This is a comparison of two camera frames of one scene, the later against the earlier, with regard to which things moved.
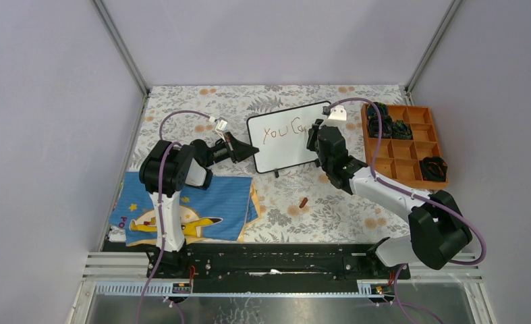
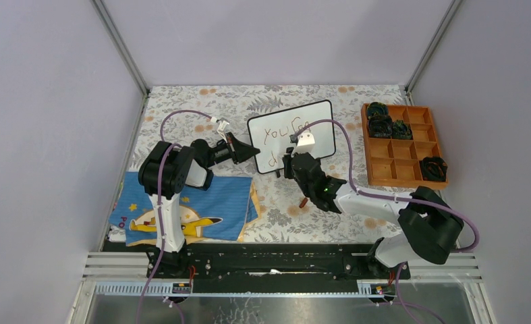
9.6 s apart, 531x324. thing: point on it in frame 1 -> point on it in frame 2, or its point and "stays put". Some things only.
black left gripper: x=235 y=148 stays put
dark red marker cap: x=305 y=200 stays put
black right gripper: x=313 y=133 -> x=287 y=161
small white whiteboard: x=278 y=138 stays put
